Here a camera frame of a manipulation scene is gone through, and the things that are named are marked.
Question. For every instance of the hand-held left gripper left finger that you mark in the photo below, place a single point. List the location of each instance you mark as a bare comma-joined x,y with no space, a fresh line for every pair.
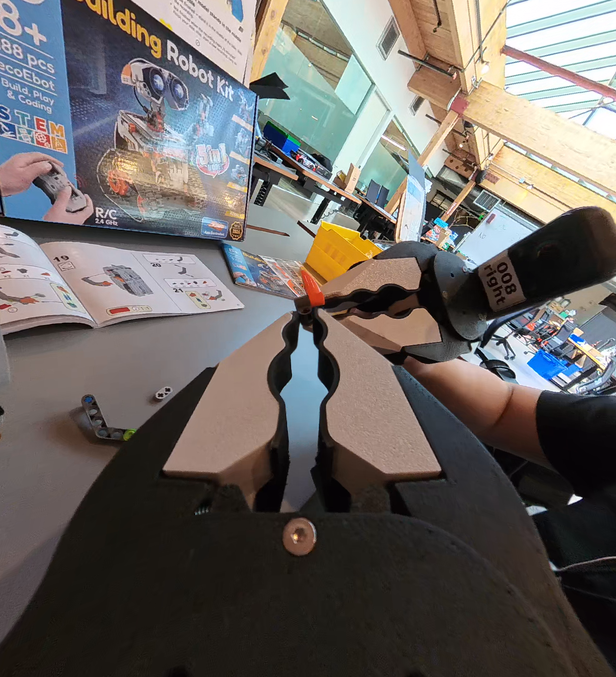
228,423

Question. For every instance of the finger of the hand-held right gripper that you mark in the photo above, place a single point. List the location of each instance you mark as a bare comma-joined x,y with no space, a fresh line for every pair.
382,277
398,333

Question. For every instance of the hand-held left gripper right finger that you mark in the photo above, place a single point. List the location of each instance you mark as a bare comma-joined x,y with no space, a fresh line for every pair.
376,423

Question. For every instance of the orange claw piece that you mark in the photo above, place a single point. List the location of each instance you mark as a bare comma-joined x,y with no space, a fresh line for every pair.
312,291

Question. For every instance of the person's right forearm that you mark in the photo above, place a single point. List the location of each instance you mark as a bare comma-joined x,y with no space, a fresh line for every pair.
477,402

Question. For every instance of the yellow storage bin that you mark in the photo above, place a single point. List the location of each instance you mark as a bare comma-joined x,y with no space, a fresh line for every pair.
334,248

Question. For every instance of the small grey two-hole connector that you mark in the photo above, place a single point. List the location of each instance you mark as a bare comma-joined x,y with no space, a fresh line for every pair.
163,394

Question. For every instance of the whiteboard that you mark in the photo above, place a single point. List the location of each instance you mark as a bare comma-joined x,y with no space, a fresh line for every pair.
477,232

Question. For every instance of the standing sign board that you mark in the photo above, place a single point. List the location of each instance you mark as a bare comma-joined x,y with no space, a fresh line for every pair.
411,206

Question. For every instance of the orange sticker sheet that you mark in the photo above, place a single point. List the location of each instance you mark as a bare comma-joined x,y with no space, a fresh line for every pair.
287,277

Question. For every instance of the cardboard box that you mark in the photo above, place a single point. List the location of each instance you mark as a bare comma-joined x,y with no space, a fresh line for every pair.
351,179

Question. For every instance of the long wooden table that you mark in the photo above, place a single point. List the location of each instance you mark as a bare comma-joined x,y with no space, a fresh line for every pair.
313,182

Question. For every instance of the small blue booklet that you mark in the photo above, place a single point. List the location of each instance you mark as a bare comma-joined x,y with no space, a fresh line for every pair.
250,269

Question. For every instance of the grey angled beam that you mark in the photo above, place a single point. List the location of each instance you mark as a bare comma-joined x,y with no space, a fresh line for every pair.
95,418

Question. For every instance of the red toy car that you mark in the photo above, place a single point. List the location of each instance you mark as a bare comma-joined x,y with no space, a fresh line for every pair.
310,160

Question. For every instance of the open instruction booklet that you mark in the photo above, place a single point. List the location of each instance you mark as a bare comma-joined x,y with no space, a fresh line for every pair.
128,285

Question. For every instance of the blue storage bin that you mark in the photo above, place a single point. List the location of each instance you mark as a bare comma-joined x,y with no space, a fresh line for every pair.
281,136

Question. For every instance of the robot kit box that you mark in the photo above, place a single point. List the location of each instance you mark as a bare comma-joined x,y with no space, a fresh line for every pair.
128,132

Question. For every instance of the printed instruction board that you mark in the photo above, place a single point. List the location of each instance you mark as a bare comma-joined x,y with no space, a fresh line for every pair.
207,31

